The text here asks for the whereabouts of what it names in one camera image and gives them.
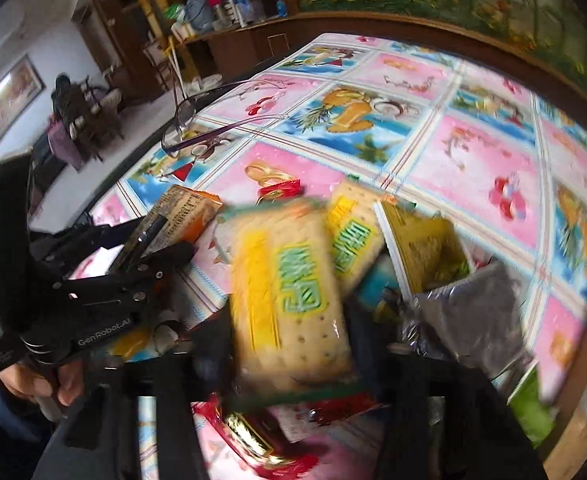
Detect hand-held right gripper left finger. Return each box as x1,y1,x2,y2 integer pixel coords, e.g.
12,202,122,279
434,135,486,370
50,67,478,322
34,310,234,480

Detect silver foil snack packet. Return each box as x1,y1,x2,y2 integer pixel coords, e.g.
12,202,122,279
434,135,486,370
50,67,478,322
398,260,539,381

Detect brown wooden sideboard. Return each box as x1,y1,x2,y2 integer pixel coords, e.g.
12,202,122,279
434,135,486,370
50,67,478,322
174,12,587,111

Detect chair with dark cloth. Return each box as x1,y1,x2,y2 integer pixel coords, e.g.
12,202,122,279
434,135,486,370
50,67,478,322
48,72,124,171

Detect person's left hand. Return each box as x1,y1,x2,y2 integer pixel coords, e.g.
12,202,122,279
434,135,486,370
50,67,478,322
0,355,85,411

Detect framed wall painting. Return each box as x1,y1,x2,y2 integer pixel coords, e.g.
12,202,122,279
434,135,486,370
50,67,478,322
0,55,47,161

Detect printed fruit tablecloth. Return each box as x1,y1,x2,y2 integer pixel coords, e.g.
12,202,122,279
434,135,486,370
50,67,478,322
66,32,587,480

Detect red candy wrapper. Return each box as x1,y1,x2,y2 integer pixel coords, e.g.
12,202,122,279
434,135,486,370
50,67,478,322
256,177,307,206

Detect small green yellow cracker packet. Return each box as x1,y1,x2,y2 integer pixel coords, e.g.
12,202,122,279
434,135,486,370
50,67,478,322
323,180,389,293

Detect large green yellow cracker packet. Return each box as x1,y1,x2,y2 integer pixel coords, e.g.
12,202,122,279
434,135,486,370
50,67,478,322
216,197,359,406

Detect green yellow striped snack packet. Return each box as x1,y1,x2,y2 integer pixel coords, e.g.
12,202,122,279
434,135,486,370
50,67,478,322
373,200,474,301

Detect orange snack packet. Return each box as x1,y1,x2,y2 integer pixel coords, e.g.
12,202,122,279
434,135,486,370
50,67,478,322
124,185,224,271

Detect teal snack packet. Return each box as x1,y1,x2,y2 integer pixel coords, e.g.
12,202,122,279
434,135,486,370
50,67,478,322
356,255,409,326

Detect purple frame eyeglasses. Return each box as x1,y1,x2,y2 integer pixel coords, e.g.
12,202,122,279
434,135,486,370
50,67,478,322
161,77,287,158

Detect red gold snack packet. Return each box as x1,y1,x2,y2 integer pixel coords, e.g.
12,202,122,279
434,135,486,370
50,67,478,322
194,390,389,480

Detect dark wooden cabinet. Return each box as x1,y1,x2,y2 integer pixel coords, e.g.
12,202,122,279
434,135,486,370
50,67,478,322
71,0,184,106

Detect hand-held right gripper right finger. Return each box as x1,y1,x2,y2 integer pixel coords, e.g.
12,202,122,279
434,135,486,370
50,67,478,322
348,300,549,480

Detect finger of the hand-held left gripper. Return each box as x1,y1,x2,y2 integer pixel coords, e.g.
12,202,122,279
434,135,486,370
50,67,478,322
116,212,172,273
134,241,195,281

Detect bright green snack packet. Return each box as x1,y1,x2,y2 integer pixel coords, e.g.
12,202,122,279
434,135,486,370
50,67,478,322
506,365,559,448

